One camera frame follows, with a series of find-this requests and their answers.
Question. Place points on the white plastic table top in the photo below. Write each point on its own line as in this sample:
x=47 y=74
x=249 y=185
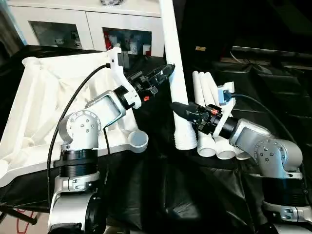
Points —
x=36 y=109

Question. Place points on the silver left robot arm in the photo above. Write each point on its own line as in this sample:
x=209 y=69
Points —
x=83 y=126

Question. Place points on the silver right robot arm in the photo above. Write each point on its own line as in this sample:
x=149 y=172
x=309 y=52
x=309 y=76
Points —
x=270 y=151

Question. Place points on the black plastic mat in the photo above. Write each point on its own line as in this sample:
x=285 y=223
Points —
x=158 y=182

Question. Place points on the white cabinet with glass doors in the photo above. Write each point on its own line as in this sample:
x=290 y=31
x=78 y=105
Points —
x=92 y=24

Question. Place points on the shiny crumpled foil object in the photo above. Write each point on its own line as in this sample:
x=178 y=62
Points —
x=107 y=2

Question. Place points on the long grey metal bar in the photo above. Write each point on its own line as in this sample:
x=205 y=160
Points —
x=268 y=51

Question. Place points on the black rod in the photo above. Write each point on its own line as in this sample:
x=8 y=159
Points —
x=22 y=217

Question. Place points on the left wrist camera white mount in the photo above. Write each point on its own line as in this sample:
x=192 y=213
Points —
x=119 y=73

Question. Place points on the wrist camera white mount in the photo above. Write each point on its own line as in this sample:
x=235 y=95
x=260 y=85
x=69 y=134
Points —
x=224 y=97
x=119 y=73

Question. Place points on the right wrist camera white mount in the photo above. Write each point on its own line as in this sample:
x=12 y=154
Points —
x=224 y=97

